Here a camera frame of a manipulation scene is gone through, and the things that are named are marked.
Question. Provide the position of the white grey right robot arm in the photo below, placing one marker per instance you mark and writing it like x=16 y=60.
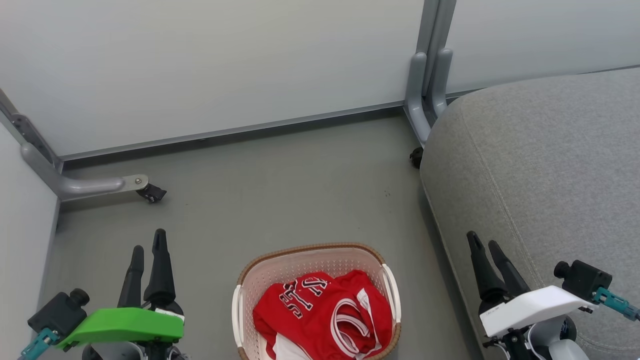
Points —
x=555 y=337

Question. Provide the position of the teal right camera connector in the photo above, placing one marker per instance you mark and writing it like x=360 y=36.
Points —
x=617 y=302

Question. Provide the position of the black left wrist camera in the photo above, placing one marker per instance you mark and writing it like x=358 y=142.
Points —
x=59 y=311

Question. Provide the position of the grey fabric sofa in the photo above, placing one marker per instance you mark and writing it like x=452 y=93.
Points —
x=540 y=175

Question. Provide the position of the grey partition foot with bracket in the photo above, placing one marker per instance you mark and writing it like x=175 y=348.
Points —
x=75 y=186

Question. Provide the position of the red sports jersey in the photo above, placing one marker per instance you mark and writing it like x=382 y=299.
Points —
x=320 y=320

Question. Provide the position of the white plastic laundry basket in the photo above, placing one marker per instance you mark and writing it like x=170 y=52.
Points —
x=310 y=262

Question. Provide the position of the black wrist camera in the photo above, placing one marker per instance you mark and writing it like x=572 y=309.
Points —
x=59 y=311
x=585 y=280

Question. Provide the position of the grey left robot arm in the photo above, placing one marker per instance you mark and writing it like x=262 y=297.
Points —
x=117 y=351

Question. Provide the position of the teal camera connector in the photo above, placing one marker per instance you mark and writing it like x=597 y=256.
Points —
x=617 y=302
x=37 y=345

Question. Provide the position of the grey double partition post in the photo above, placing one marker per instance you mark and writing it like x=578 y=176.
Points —
x=425 y=85

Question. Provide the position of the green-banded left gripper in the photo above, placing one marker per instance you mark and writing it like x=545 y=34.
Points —
x=125 y=325

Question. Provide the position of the black caster wheel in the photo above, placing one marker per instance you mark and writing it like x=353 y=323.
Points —
x=152 y=193
x=416 y=157

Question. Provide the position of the teal left camera connector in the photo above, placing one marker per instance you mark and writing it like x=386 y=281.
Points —
x=37 y=345

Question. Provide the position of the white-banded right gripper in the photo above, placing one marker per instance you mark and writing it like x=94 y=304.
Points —
x=535 y=306

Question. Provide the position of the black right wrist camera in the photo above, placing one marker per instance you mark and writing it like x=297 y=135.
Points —
x=585 y=280

